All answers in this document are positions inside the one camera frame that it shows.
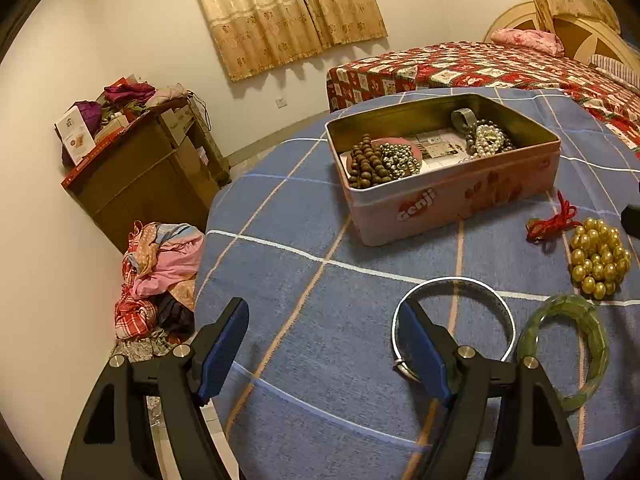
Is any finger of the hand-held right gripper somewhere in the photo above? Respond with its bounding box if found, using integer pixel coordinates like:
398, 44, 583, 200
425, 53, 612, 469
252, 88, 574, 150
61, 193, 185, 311
621, 203, 640, 237

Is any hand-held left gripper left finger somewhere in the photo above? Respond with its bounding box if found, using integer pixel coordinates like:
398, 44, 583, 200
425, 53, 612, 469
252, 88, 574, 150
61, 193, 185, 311
60, 297, 251, 480

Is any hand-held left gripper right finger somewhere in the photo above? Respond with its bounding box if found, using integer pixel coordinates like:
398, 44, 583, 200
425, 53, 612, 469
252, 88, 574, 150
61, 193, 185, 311
397, 299, 586, 480

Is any gold pearl bracelet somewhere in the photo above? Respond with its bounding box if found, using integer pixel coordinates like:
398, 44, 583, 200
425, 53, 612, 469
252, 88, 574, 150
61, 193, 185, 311
570, 217, 634, 301

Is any red string cord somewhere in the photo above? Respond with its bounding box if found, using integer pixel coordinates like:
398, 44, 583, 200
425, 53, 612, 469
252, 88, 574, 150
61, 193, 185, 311
525, 190, 581, 242

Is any silver bangle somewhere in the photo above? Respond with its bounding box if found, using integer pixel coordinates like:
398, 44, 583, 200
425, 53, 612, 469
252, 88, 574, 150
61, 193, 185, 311
391, 276, 517, 375

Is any green jade bangle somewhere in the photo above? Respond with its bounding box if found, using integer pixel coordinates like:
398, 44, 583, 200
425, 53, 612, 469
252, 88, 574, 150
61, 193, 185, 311
516, 294, 611, 414

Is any pink tin box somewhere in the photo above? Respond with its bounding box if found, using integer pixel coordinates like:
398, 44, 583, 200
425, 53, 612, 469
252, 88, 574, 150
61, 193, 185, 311
325, 92, 561, 247

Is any silver wrist watch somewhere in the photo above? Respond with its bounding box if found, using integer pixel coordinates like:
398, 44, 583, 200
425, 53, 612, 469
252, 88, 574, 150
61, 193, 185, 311
450, 108, 504, 149

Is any silver bead bracelet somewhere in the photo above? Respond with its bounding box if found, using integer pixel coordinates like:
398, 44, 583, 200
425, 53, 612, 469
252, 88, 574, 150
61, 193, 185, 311
377, 142, 424, 180

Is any brown wooden bead bracelet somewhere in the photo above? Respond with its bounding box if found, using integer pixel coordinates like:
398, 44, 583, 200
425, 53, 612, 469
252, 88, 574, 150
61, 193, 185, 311
347, 133, 389, 191

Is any grey floral cloth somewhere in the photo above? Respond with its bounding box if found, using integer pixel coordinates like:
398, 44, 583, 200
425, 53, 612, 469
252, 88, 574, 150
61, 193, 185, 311
107, 335, 174, 364

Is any pile of colourful clothes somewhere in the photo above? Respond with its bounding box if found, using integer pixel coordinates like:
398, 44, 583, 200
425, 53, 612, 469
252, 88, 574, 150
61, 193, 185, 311
114, 220, 206, 341

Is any striped pillow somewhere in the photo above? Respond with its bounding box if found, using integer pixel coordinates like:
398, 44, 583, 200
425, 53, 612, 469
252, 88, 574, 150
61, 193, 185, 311
587, 53, 640, 86

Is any brown wooden cabinet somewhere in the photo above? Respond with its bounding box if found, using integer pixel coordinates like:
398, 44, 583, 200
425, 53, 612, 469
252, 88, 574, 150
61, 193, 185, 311
65, 102, 232, 254

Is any bed with red quilt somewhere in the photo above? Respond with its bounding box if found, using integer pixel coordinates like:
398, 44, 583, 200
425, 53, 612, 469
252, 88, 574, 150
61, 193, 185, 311
326, 42, 640, 149

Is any printed paper card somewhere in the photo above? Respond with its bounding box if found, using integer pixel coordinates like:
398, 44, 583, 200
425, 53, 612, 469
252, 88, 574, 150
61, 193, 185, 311
416, 131, 474, 174

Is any pink floral pillow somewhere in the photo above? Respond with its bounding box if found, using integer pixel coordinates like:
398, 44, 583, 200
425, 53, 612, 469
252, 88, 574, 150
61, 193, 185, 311
490, 28, 566, 58

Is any flat red box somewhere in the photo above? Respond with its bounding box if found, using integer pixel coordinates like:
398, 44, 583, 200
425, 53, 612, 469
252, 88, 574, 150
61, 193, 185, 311
61, 135, 126, 190

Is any wooden bed headboard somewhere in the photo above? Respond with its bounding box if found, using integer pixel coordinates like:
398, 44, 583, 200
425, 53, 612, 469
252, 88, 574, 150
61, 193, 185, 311
484, 1, 640, 69

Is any beige box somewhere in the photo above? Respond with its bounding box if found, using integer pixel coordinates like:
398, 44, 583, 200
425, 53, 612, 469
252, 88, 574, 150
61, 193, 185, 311
92, 117, 126, 144

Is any pale pink cloth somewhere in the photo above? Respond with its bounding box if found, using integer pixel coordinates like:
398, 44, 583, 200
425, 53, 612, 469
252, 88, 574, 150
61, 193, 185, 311
145, 87, 194, 109

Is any white upright box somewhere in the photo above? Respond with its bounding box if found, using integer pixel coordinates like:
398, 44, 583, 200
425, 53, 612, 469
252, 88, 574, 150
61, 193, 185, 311
55, 108, 96, 166

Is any purple cloth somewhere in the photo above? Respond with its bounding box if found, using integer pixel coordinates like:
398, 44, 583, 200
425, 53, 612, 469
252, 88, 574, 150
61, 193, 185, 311
70, 101, 104, 137

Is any magenta cloth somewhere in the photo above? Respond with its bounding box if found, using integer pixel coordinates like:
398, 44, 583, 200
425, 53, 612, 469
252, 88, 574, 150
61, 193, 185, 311
103, 82, 156, 106

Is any black cable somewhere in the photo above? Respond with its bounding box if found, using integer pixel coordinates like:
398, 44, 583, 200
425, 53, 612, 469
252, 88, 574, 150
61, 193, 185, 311
187, 91, 209, 122

